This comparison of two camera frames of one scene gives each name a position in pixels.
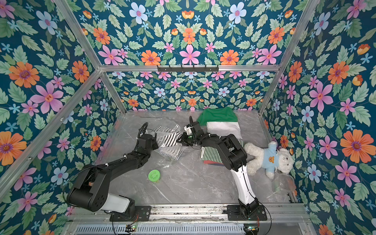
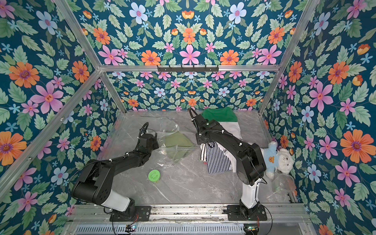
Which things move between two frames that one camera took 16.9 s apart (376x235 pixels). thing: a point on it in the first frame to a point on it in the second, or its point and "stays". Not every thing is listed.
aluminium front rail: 279,213 stays
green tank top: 219,114 stays
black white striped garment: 170,140 to 204,154
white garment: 223,128 stays
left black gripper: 153,141 stays
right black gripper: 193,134 to 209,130
